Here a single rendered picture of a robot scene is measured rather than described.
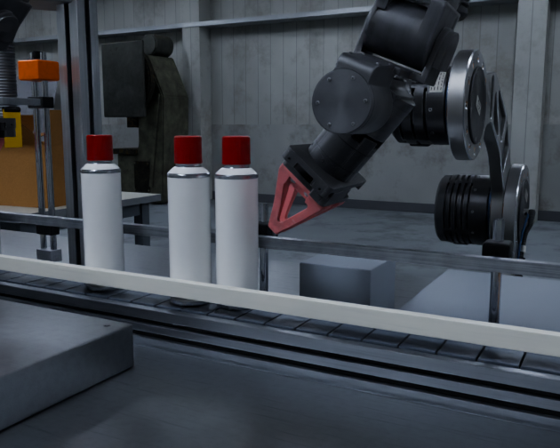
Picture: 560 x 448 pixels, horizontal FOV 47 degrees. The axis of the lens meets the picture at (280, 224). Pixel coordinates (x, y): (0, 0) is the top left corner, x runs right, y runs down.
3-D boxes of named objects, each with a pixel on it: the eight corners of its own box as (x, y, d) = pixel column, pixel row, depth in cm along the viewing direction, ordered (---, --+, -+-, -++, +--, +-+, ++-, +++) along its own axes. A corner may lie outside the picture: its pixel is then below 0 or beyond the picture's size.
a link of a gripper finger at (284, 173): (242, 212, 71) (292, 148, 67) (272, 204, 77) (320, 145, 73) (284, 255, 69) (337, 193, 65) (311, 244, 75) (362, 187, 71)
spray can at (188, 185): (161, 303, 79) (156, 135, 76) (187, 293, 84) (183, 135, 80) (196, 308, 77) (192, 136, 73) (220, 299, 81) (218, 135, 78)
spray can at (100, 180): (77, 289, 86) (69, 134, 83) (105, 280, 90) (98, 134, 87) (106, 293, 84) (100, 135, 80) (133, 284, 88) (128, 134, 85)
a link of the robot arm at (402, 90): (428, 99, 65) (389, 63, 67) (408, 96, 59) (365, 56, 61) (385, 149, 68) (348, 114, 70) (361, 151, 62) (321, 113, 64)
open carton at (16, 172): (-51, 206, 252) (-59, 109, 246) (44, 194, 298) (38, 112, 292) (31, 212, 236) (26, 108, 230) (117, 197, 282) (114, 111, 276)
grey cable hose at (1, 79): (-7, 139, 106) (-16, 6, 103) (11, 138, 109) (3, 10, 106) (8, 139, 105) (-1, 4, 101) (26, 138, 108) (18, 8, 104)
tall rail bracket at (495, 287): (467, 376, 69) (474, 225, 67) (480, 355, 75) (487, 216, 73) (499, 381, 68) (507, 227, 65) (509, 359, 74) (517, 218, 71)
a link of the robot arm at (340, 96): (463, 34, 62) (385, 6, 65) (431, 15, 52) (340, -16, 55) (413, 148, 65) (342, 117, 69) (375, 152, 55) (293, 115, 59)
